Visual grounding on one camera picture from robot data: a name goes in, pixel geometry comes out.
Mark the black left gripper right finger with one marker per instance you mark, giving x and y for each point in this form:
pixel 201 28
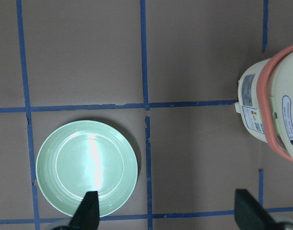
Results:
pixel 249 214

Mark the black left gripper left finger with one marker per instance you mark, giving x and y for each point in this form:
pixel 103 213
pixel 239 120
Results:
pixel 87 214

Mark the white rice cooker pink handle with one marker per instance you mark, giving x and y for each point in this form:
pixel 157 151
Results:
pixel 265 102

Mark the green plate near left arm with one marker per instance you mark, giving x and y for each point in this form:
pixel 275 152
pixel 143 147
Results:
pixel 85 156

